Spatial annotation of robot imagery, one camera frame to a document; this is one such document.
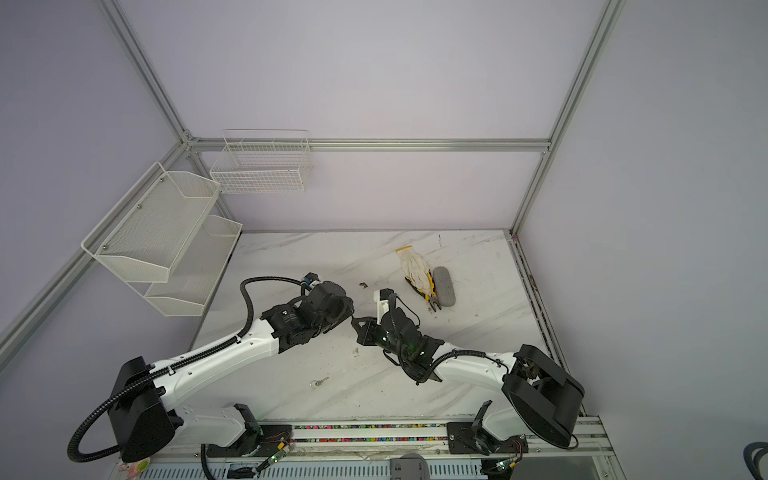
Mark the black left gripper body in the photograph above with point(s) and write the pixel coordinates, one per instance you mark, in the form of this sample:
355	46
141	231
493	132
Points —
343	306

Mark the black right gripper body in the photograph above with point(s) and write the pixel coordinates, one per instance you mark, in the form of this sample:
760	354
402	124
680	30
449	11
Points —
369	332

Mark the small silver key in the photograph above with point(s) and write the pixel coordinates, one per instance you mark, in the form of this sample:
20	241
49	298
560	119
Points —
316	383

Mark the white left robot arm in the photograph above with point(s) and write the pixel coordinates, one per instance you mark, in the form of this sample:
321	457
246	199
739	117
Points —
158	414

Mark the grey fabric oval case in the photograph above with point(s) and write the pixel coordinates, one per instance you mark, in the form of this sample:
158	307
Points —
443	287

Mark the white knit work glove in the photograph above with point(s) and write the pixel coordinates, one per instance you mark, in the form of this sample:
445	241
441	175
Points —
411	262

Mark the white mesh lower shelf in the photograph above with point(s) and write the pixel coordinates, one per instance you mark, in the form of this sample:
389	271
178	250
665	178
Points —
192	283

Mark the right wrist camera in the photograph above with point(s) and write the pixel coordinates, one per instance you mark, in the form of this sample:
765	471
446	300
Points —
384	299

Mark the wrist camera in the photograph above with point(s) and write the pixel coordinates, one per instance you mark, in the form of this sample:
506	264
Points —
310	279
384	299

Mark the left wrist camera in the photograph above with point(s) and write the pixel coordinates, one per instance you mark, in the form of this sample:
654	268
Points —
310	279

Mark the white wire basket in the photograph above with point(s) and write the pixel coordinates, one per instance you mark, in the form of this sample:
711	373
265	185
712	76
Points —
263	161

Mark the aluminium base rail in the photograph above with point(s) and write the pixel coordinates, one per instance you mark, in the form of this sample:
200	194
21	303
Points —
453	448

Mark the aluminium frame profile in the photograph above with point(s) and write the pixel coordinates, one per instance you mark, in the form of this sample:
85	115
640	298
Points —
33	317

